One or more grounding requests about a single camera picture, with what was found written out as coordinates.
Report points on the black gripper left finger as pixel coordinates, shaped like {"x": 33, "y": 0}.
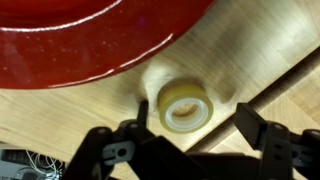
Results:
{"x": 100, "y": 146}

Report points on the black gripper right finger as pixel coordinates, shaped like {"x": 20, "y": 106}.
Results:
{"x": 276, "y": 150}

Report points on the clear tape roll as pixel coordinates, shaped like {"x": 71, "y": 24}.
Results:
{"x": 196, "y": 96}

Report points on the red plate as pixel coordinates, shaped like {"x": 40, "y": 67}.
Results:
{"x": 83, "y": 43}

